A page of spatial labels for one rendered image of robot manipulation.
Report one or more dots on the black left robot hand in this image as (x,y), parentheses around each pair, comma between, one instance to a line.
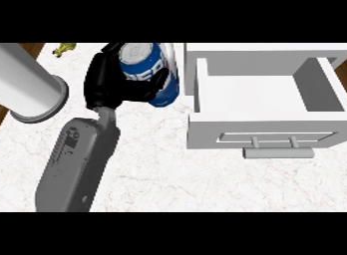
(102,84)

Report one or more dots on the blue soda can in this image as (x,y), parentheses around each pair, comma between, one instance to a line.
(149,66)

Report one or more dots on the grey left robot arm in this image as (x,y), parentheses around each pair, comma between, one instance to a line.
(75,166)

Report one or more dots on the white open drawer box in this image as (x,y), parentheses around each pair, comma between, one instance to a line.
(252,94)

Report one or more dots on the white drawer front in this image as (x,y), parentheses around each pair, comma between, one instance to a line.
(269,124)

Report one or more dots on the small yellow-green object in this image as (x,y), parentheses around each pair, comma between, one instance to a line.
(63,49)

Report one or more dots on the white cylinder with grey rim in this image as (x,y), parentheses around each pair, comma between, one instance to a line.
(19,83)

